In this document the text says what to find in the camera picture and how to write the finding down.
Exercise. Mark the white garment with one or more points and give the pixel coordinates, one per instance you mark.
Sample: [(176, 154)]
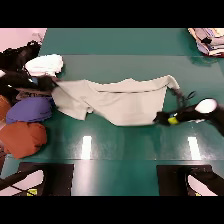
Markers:
[(45, 65)]

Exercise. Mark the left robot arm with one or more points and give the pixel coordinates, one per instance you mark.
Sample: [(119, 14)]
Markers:
[(15, 79)]

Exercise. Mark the purple garment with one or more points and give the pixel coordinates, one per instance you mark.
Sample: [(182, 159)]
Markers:
[(30, 110)]

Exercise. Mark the black garment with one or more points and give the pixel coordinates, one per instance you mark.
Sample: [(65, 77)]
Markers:
[(16, 56)]

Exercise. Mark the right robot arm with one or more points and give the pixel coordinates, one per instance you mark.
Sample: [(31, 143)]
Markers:
[(216, 115)]

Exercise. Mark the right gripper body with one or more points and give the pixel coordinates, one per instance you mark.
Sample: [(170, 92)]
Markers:
[(165, 118)]

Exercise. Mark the orange garment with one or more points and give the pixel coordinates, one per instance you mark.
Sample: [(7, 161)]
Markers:
[(23, 139)]

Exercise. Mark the pale grey shirt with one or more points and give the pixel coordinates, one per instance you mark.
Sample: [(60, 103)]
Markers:
[(123, 101)]

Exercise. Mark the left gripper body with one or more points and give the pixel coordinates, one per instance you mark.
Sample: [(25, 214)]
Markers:
[(45, 83)]

